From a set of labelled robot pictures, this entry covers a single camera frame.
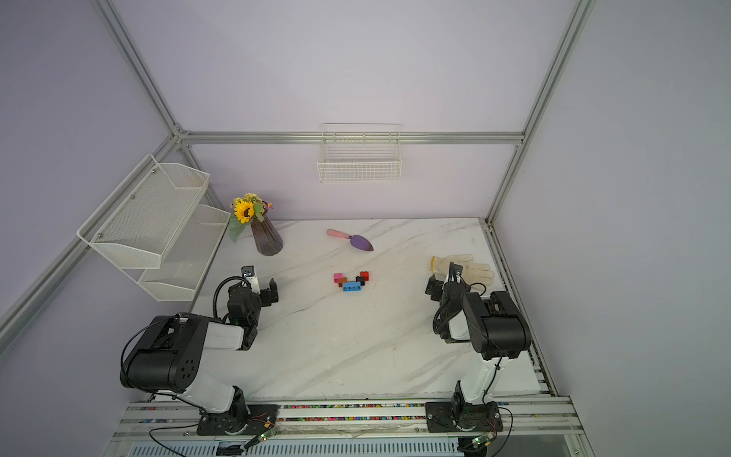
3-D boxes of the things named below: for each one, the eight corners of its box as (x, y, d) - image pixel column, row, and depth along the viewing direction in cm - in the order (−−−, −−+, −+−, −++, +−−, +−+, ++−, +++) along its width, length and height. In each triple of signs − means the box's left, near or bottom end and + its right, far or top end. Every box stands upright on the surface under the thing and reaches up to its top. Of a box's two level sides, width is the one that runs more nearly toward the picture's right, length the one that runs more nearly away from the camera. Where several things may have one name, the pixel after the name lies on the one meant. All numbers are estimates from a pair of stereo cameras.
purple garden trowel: (327, 235, 118) (326, 231, 116) (332, 229, 121) (332, 224, 119) (370, 253, 112) (370, 249, 110) (375, 246, 114) (375, 242, 112)
